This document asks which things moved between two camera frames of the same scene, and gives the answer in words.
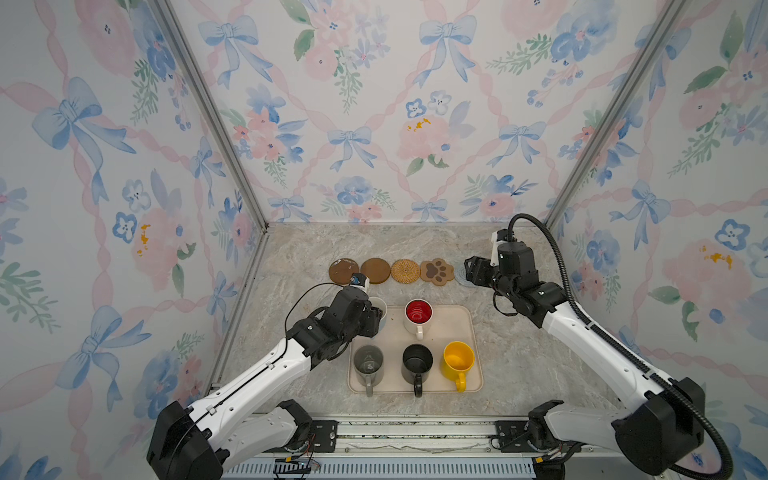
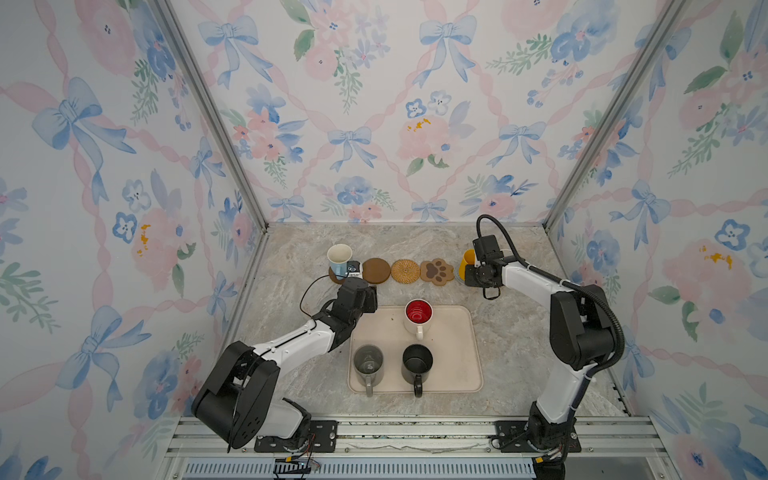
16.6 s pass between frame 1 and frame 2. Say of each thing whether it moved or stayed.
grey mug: stayed
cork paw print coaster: stayed
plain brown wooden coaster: stayed
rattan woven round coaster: stayed
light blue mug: moved
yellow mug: moved
